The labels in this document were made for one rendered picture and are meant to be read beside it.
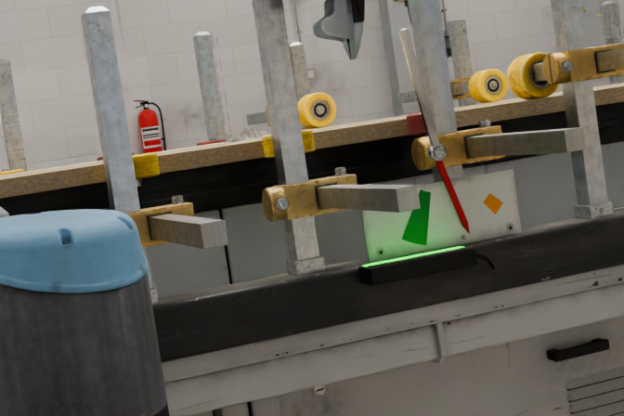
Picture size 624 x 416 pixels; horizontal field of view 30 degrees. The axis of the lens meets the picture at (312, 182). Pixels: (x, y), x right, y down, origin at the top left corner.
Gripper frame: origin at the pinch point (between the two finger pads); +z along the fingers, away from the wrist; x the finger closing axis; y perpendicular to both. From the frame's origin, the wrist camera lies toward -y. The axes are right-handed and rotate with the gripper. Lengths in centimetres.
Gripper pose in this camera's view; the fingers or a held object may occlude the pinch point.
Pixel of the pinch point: (356, 49)
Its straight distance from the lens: 166.3
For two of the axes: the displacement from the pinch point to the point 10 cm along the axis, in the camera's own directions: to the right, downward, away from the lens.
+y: -9.3, 1.5, -3.4
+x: 3.4, 0.0, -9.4
